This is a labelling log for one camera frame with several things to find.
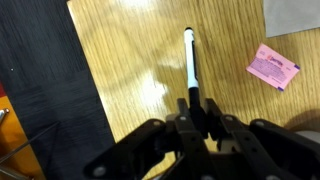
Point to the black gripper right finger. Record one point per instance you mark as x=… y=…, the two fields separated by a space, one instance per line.
x=240 y=133

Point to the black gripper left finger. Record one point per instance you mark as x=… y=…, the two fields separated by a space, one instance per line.
x=185 y=133

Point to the black and white marker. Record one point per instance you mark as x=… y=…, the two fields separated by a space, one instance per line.
x=190 y=56

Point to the pink sugar packet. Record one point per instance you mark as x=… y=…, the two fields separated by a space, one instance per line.
x=271 y=66

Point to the brown paper napkin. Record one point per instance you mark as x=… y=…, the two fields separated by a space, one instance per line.
x=293 y=16

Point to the chrome metal fitting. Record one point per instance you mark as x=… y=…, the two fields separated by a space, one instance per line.
x=2 y=115

